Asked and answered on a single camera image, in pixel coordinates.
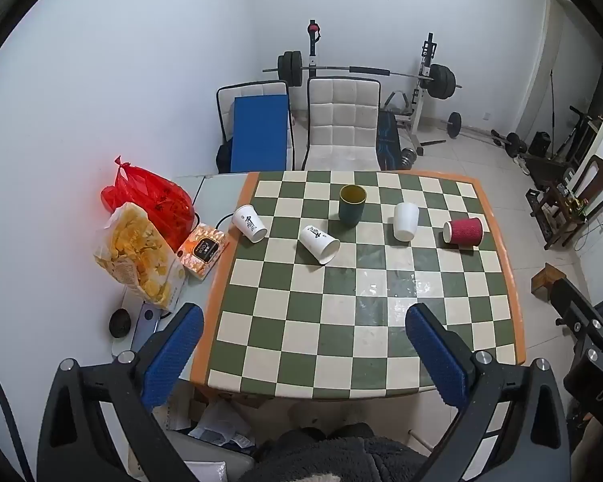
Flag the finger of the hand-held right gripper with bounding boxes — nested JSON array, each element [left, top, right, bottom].
[[550, 277, 603, 342]]

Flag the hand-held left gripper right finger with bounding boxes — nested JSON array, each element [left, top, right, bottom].
[[405, 303, 572, 482]]

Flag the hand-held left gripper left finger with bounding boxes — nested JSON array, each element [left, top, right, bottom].
[[36, 302, 205, 482]]

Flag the person's right forearm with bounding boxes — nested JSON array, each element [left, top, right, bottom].
[[570, 412, 603, 482]]

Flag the red ribbed paper cup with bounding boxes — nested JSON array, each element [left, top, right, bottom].
[[443, 217, 484, 248]]

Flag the plain white paper cup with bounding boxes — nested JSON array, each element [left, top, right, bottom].
[[393, 202, 420, 243]]

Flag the white printed paper cup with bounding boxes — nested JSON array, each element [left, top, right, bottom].
[[298, 224, 341, 265], [232, 204, 268, 243]]

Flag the dark green cup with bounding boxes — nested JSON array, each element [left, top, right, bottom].
[[338, 185, 367, 228]]

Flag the small wooden stool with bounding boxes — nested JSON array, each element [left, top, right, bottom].
[[531, 262, 568, 302]]

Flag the white flat device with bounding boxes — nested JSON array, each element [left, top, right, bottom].
[[131, 301, 162, 347]]

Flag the dark avocado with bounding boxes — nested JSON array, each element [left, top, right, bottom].
[[109, 308, 132, 337]]

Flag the crumpled white papers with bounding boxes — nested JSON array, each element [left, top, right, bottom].
[[188, 402, 254, 450]]

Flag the green white checkered table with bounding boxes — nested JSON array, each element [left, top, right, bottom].
[[190, 170, 527, 402]]

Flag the orange black tissue packet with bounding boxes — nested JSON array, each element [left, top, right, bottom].
[[177, 223, 230, 281]]

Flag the clear bag of yellow chips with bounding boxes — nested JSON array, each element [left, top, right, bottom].
[[93, 202, 187, 312]]

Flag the person's grey fleece clothing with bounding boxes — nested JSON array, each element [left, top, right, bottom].
[[241, 422, 433, 482]]

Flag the red plastic bag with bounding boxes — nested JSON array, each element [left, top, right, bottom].
[[100, 157, 198, 252]]

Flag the grey side table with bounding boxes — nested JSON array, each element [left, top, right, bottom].
[[111, 175, 252, 382]]

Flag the black speaker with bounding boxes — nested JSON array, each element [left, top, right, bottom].
[[527, 131, 552, 157]]

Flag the small barbell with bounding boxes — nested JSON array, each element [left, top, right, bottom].
[[447, 113, 528, 159]]

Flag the black blue patterned pad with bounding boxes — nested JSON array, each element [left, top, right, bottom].
[[377, 112, 403, 170]]

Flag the blue folded mat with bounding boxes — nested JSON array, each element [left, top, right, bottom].
[[230, 94, 289, 172]]

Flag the white barbell rack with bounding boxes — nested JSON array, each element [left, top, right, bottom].
[[301, 20, 438, 156]]

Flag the white padded chair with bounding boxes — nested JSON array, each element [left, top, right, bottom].
[[301, 78, 383, 172]]

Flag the barbell with black plates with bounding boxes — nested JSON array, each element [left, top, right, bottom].
[[262, 50, 463, 100]]

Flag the white door frame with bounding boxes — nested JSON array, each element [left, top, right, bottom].
[[515, 0, 603, 136]]

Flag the white chair with black frame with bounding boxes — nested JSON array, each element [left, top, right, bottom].
[[216, 80, 295, 172]]

